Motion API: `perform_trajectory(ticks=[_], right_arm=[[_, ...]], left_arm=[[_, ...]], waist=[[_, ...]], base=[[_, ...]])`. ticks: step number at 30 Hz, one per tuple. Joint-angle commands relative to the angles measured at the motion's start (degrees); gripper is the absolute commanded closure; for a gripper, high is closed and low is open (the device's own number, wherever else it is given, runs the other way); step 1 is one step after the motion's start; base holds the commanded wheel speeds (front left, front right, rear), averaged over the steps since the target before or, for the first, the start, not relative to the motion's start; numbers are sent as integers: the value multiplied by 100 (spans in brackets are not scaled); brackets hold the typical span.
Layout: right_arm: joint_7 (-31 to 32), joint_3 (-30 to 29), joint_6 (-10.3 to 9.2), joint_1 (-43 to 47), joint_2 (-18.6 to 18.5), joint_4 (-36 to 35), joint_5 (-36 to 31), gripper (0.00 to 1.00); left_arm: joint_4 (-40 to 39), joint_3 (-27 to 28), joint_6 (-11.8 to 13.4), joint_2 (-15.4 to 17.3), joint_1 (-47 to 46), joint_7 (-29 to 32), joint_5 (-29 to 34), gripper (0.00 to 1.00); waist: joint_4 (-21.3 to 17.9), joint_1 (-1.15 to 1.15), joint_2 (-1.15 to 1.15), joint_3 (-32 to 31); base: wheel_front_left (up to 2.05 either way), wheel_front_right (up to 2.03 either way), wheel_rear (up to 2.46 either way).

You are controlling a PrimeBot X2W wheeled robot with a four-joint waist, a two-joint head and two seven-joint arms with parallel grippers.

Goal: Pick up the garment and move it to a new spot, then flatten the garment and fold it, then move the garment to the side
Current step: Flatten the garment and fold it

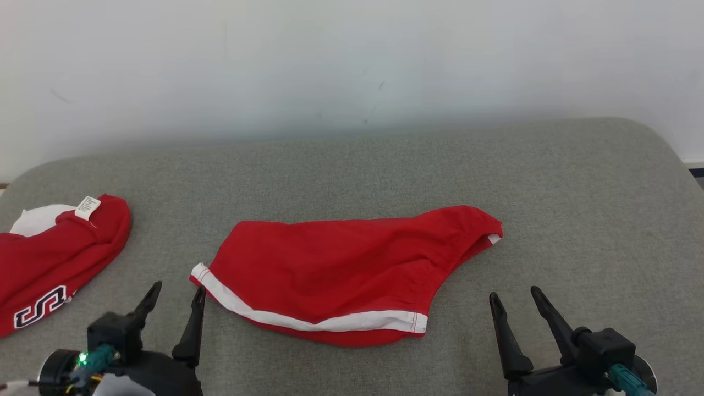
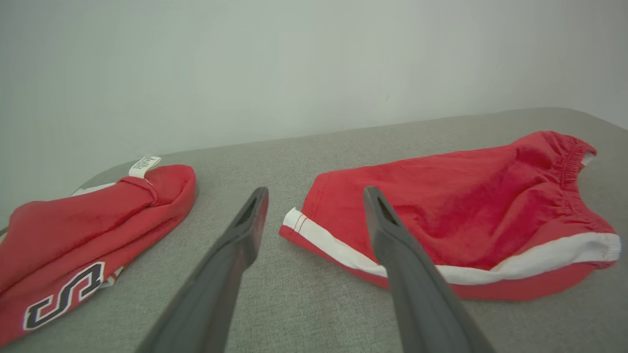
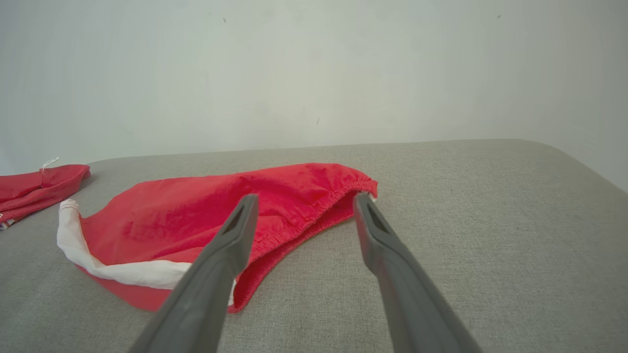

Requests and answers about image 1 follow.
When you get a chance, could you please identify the red jersey white sleeves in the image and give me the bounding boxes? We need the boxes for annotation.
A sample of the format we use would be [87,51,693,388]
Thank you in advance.
[0,194,131,338]

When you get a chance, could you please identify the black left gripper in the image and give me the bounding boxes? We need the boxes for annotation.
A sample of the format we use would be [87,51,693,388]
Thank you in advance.
[87,281,207,396]

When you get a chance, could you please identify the teal cable connector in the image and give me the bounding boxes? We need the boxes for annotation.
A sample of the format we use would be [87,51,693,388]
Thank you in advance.
[74,344,120,386]
[607,363,656,396]

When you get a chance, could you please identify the red shorts white stripe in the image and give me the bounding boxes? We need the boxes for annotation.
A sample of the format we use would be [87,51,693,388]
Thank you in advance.
[190,205,503,348]

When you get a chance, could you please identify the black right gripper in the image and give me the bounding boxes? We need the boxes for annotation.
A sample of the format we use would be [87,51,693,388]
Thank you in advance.
[488,286,639,396]

